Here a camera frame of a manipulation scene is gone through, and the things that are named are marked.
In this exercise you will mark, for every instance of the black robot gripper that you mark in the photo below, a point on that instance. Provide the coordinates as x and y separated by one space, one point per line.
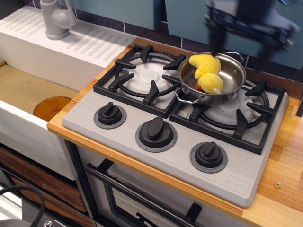
257 20

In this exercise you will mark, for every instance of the stainless steel pot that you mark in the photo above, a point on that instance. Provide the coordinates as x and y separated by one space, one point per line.
232 73

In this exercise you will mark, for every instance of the yellow stuffed duck toy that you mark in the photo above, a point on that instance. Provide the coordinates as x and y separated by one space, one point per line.
207 73

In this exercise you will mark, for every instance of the black right stove knob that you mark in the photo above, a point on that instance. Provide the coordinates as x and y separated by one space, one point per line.
208 157

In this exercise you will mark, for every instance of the black stove knob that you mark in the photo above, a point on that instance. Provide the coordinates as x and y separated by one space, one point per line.
110 116
156 135
208 157

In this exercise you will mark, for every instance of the grey toy stove top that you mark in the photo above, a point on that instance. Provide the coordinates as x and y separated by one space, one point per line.
237 182

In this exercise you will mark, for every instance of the black middle stove knob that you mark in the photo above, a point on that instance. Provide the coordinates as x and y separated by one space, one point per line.
156 135

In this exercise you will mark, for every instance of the black left stove knob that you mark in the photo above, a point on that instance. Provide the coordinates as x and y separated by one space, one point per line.
110 116

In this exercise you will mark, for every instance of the black right burner grate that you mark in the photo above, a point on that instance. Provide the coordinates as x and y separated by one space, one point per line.
245 122

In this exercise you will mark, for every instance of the grey toy faucet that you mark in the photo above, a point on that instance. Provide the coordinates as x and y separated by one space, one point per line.
57 21

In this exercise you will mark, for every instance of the orange plastic bowl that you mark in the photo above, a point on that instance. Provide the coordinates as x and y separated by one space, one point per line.
50 107

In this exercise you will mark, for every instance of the white toy sink unit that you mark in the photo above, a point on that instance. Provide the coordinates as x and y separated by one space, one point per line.
34 68

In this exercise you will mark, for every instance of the wooden drawer fronts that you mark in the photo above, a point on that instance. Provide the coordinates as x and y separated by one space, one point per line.
62 196

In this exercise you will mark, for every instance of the oven door with black handle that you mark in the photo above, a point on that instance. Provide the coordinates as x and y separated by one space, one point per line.
100 172

